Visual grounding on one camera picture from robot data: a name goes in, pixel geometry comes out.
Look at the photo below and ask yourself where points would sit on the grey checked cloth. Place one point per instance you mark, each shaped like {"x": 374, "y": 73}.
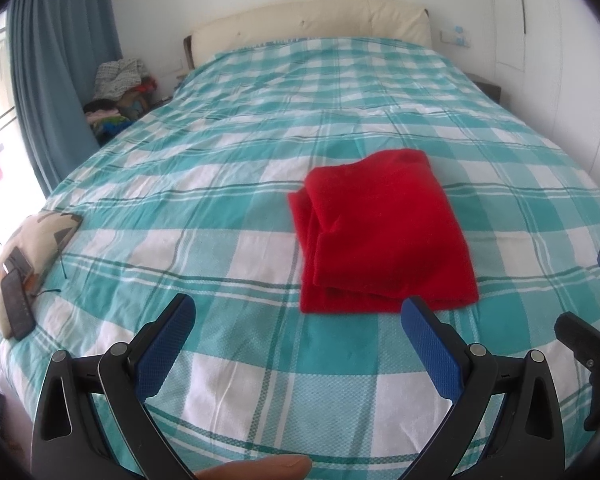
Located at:
{"x": 117, "y": 77}

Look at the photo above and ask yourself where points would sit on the black remote control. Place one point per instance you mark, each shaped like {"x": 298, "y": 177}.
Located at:
{"x": 17, "y": 305}

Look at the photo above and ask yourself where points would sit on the person's left hand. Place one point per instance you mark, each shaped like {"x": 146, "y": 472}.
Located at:
{"x": 260, "y": 469}

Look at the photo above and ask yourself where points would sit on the pile of colourful clothes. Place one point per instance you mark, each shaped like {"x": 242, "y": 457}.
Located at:
{"x": 110, "y": 117}

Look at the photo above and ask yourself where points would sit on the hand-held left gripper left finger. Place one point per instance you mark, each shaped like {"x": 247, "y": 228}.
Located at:
{"x": 167, "y": 345}

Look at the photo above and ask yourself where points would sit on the bed with teal plaid sheet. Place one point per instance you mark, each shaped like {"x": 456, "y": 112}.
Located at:
{"x": 230, "y": 185}

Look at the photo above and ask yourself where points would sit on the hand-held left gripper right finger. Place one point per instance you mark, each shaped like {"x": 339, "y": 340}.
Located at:
{"x": 430, "y": 345}

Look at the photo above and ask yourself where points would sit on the beige patterned cushion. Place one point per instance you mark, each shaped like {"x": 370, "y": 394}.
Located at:
{"x": 40, "y": 235}

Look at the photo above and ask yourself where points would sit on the red sweater with white rabbit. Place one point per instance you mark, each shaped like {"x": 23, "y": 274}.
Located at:
{"x": 380, "y": 235}

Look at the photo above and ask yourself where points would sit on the white wall socket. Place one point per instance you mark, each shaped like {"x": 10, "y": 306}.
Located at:
{"x": 455, "y": 36}

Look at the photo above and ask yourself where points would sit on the blue curtain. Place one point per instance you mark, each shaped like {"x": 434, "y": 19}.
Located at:
{"x": 55, "y": 60}

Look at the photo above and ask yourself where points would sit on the cream padded headboard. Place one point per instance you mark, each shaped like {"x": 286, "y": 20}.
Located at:
{"x": 305, "y": 25}

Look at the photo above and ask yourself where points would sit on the dark wooden nightstand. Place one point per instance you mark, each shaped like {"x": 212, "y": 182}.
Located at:
{"x": 487, "y": 87}

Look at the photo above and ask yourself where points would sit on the small reflective smartphone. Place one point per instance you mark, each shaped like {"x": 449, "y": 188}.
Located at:
{"x": 17, "y": 261}

